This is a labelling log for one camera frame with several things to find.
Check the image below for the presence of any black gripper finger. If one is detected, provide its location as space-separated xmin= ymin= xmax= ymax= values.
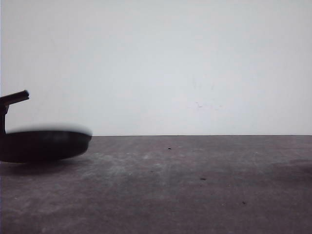
xmin=0 ymin=90 xmax=29 ymax=134

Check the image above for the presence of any black frying pan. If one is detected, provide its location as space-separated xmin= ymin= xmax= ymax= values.
xmin=0 ymin=125 xmax=92 ymax=163

